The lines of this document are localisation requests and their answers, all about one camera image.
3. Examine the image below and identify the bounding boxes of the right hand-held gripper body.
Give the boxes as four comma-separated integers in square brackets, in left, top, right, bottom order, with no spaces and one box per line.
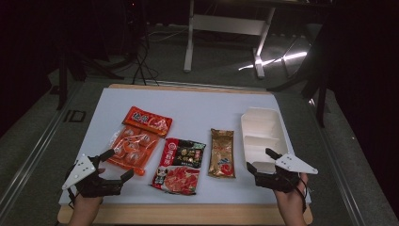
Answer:
[254,153,319,193]

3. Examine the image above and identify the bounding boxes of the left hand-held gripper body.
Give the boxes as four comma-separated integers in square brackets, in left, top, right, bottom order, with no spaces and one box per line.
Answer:
[61,153,124,200]

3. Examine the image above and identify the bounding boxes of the white divided plastic box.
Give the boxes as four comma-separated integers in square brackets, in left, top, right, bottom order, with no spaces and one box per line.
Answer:
[240,106,290,174]

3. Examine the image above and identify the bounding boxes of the gold seasoning packet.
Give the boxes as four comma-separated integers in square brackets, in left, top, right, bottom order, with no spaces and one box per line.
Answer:
[207,128,236,179]

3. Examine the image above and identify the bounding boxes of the orange clear-window food packet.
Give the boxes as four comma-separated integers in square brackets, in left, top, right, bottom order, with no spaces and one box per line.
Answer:
[106,105,174,177]

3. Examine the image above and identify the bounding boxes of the black and red seasoning packet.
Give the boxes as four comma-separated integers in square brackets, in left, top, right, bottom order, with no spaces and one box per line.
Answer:
[151,137,207,196]

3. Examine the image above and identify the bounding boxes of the person's left hand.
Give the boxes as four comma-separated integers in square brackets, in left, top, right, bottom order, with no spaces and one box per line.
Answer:
[72,191,104,209]

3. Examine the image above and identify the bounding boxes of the person's right hand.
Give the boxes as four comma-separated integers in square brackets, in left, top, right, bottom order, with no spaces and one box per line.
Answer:
[274,173,311,215]

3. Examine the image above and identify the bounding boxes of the white table sheet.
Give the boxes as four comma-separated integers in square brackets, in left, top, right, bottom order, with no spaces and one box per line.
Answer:
[59,88,312,207]

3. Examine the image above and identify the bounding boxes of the black stand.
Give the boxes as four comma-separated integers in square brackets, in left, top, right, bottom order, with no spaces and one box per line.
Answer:
[56,43,125,111]

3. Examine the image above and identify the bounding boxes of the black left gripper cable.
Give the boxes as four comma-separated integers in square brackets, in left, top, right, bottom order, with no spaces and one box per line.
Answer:
[66,187,78,209]

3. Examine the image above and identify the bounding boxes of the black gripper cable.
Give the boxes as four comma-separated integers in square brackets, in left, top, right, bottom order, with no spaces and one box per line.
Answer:
[66,187,78,209]
[299,177,309,215]

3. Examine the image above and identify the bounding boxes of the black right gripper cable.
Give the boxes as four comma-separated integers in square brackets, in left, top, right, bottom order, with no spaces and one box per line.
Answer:
[299,177,309,215]

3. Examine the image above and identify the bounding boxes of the black chair frame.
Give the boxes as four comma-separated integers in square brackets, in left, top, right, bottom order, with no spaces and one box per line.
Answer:
[266,18,335,129]

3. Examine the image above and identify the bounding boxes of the black floor cables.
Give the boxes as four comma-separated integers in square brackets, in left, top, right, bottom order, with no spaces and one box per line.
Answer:
[131,37,161,87]

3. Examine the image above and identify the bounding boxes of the white metal table frame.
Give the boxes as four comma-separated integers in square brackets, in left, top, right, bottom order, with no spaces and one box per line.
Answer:
[183,0,277,79]

